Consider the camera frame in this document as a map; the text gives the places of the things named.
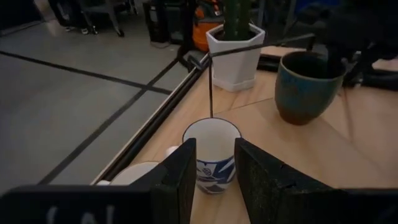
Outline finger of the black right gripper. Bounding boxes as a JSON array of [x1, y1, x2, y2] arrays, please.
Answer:
[[326, 45, 343, 78], [345, 46, 379, 85]]

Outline black equipment case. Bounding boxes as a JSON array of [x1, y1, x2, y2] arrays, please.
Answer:
[[142, 0, 171, 44]]

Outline teal brown glazed mug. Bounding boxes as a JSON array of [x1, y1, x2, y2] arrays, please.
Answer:
[[274, 51, 348, 126]]

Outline person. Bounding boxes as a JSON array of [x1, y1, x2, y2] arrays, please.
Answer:
[[48, 0, 99, 35]]

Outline orange shop vacuum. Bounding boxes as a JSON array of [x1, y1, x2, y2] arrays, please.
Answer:
[[192, 0, 224, 52]]

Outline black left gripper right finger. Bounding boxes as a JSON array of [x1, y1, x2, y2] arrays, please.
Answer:
[[234, 138, 343, 224]]

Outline white blue patterned mug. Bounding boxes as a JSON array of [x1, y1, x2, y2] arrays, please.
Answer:
[[182, 117, 243, 195]]

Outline black table frame rails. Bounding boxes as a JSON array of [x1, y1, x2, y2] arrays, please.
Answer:
[[90, 51, 212, 186]]

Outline white hexagonal planter pot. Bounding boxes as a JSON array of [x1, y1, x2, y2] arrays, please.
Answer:
[[205, 23, 266, 93]]

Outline green cactus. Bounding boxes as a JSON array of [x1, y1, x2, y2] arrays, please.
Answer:
[[223, 0, 252, 41]]

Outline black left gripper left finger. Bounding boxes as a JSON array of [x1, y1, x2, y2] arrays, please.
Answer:
[[130, 138, 197, 224]]

